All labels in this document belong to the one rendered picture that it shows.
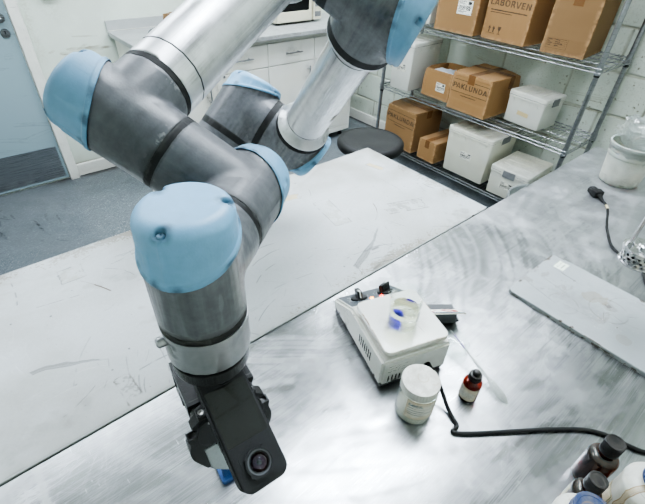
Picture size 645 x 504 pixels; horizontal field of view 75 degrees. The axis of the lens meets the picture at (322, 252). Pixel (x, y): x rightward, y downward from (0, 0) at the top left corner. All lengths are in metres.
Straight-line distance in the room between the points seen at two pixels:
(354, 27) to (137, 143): 0.37
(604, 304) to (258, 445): 0.82
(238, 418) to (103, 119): 0.28
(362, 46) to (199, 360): 0.49
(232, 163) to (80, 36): 2.97
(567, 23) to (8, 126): 3.26
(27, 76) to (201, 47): 2.86
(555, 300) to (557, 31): 1.95
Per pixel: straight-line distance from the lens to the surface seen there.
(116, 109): 0.40
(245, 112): 0.96
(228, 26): 0.49
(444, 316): 0.85
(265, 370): 0.76
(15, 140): 3.39
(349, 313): 0.77
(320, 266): 0.95
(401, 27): 0.64
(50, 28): 3.28
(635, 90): 3.02
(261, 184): 0.38
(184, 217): 0.30
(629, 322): 1.04
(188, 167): 0.38
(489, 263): 1.06
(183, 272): 0.30
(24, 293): 1.05
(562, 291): 1.04
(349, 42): 0.68
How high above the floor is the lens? 1.52
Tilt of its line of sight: 39 degrees down
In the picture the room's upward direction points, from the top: 3 degrees clockwise
